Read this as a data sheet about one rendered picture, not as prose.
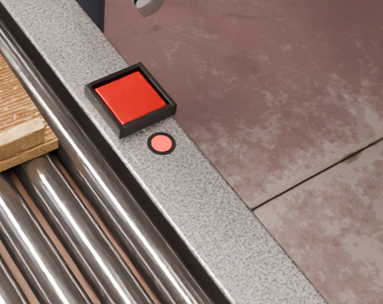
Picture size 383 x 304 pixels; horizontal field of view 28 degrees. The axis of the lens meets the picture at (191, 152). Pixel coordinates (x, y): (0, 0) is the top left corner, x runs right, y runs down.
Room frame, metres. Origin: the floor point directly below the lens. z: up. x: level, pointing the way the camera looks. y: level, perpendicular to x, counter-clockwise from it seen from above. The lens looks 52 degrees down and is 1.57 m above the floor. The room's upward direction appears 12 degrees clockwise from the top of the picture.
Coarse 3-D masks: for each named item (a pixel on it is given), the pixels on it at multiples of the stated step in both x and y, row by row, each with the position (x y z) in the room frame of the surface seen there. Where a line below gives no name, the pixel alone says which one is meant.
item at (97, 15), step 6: (78, 0) 1.09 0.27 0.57; (84, 0) 1.10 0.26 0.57; (90, 0) 1.11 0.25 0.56; (96, 0) 1.12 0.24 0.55; (102, 0) 1.14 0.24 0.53; (84, 6) 1.10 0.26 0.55; (90, 6) 1.11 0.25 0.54; (96, 6) 1.12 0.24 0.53; (102, 6) 1.14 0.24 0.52; (90, 12) 1.11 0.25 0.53; (96, 12) 1.12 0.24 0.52; (102, 12) 1.15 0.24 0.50; (96, 18) 1.12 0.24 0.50; (102, 18) 1.15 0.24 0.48; (96, 24) 1.12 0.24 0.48; (102, 24) 1.15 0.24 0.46; (102, 30) 1.15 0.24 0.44
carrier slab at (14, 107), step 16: (0, 64) 0.56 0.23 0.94; (0, 80) 0.54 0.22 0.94; (16, 80) 0.54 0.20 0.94; (0, 96) 0.52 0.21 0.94; (16, 96) 0.52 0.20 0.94; (0, 112) 0.50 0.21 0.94; (16, 112) 0.50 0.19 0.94; (32, 112) 0.50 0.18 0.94; (0, 128) 0.47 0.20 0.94; (48, 128) 0.49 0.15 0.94; (48, 144) 0.47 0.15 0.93; (0, 160) 0.44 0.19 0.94; (16, 160) 0.44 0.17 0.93
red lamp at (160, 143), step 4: (156, 136) 0.52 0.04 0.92; (160, 136) 0.52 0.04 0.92; (164, 136) 0.52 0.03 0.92; (152, 140) 0.52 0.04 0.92; (156, 140) 0.52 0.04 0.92; (160, 140) 0.52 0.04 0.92; (164, 140) 0.52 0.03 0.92; (168, 140) 0.52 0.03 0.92; (152, 144) 0.51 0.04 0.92; (156, 144) 0.51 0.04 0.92; (160, 144) 0.51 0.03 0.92; (164, 144) 0.51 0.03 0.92; (168, 144) 0.52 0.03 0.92; (156, 148) 0.51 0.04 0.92; (160, 148) 0.51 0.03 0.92; (164, 148) 0.51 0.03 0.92; (168, 148) 0.51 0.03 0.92
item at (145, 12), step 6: (138, 0) 0.55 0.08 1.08; (144, 0) 0.55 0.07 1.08; (150, 0) 0.54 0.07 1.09; (156, 0) 0.54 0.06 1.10; (162, 0) 0.55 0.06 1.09; (138, 6) 0.55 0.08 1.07; (144, 6) 0.55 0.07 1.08; (150, 6) 0.54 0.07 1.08; (156, 6) 0.55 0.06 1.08; (144, 12) 0.55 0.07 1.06; (150, 12) 0.55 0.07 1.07
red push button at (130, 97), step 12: (108, 84) 0.57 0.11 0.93; (120, 84) 0.58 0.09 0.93; (132, 84) 0.58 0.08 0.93; (144, 84) 0.58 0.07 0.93; (108, 96) 0.55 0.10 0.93; (120, 96) 0.56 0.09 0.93; (132, 96) 0.56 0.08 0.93; (144, 96) 0.57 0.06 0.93; (156, 96) 0.57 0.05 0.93; (120, 108) 0.54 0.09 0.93; (132, 108) 0.54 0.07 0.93; (144, 108) 0.55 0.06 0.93; (156, 108) 0.55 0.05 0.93; (120, 120) 0.52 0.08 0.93; (132, 120) 0.53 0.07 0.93
